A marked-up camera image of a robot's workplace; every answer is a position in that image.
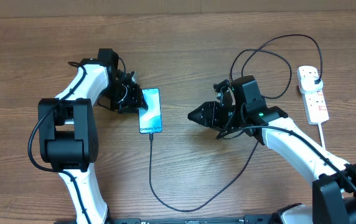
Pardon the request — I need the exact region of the white power strip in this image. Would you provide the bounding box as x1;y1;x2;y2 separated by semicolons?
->
296;65;329;125

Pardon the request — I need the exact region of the white charger plug adapter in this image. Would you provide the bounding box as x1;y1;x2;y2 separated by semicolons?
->
299;76;324;94

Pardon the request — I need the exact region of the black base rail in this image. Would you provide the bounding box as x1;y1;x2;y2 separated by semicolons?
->
53;213;284;224

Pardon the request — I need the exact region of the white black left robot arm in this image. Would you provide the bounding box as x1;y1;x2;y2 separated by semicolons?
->
27;49;148;223

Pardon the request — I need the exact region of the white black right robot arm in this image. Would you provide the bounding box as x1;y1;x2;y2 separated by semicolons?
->
188;76;356;223

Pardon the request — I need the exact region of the Samsung Galaxy smartphone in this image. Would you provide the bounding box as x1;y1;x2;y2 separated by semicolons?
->
138;88;162;134

